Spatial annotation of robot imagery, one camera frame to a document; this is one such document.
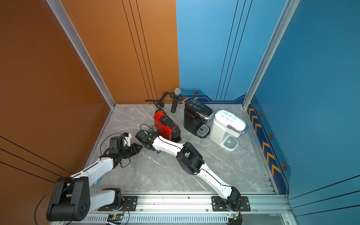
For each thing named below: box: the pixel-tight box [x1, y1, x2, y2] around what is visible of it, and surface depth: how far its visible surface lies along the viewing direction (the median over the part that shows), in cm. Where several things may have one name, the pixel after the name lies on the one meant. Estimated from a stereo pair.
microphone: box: [145, 88, 183, 114], surface depth 110 cm
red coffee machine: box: [153, 109, 182, 143], surface depth 87 cm
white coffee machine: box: [208, 109, 249, 152], surface depth 85 cm
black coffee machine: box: [183, 99, 215, 139], surface depth 91 cm
